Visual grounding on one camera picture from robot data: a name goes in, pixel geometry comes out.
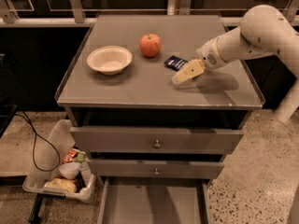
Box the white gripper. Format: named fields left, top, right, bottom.
left=172, top=37, right=227, bottom=85

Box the blue rxbar blueberry wrapper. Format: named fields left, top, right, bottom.
left=164, top=55, right=187, bottom=72

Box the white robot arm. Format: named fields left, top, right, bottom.
left=172, top=5, right=299, bottom=84

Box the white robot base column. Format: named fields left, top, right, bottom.
left=274, top=77, right=299, bottom=124

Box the grey drawer cabinet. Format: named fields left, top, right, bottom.
left=54, top=14, right=266, bottom=180

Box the grey top drawer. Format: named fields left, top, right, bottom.
left=70, top=126, right=243, bottom=154

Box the grey middle drawer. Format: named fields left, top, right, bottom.
left=89, top=160, right=224, bottom=179

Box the grey open bottom drawer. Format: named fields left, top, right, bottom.
left=97, top=177, right=212, bottom=224

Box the red apple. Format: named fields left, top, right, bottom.
left=139, top=34, right=162, bottom=58

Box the metal window railing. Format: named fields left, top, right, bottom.
left=0, top=0, right=298, bottom=27

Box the white paper bowl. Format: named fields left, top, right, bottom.
left=87, top=46, right=133, bottom=76

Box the green snack packet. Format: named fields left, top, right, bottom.
left=74, top=152, right=87, bottom=163

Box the red snack packet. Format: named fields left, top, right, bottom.
left=63, top=149, right=78, bottom=163

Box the small white cup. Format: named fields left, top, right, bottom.
left=59, top=162, right=80, bottom=179

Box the clear plastic bin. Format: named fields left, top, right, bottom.
left=22, top=119, right=95, bottom=203

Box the yellow snack bag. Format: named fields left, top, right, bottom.
left=45, top=178, right=77, bottom=193

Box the black cable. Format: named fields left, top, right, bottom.
left=14, top=110, right=62, bottom=173

